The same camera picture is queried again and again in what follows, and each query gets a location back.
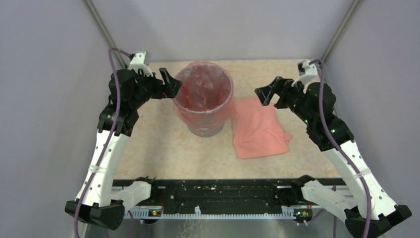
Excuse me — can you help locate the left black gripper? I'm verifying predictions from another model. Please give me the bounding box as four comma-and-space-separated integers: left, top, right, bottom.
129, 67, 182, 109

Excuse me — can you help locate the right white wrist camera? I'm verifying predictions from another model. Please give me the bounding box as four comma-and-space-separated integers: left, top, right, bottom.
291, 60, 318, 92

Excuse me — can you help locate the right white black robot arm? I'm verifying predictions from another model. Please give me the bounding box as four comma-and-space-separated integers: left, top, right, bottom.
255, 77, 412, 238

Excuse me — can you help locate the grey plastic trash bin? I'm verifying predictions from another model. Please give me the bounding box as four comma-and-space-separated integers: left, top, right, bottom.
188, 123, 225, 138

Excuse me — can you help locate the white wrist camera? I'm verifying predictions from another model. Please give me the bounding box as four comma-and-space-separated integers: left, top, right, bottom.
291, 60, 318, 92
127, 51, 154, 77

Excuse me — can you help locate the translucent red trash bag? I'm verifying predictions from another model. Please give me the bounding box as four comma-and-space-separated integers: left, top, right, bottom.
173, 61, 234, 128

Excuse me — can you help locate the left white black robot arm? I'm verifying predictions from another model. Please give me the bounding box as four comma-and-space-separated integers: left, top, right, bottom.
65, 68, 183, 230

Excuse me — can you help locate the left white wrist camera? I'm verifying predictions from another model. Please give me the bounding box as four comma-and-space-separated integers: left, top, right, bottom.
127, 51, 154, 77

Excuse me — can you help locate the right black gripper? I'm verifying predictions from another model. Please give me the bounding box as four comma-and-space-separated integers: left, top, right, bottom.
255, 76, 315, 125

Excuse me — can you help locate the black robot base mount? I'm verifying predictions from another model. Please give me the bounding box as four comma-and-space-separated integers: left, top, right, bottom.
111, 176, 349, 216

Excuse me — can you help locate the flat pink trash bag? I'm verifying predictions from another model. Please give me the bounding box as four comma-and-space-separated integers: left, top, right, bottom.
231, 97, 292, 159

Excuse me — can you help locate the white toothed cable rail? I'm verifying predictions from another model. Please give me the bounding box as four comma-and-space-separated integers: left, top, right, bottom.
124, 206, 312, 220

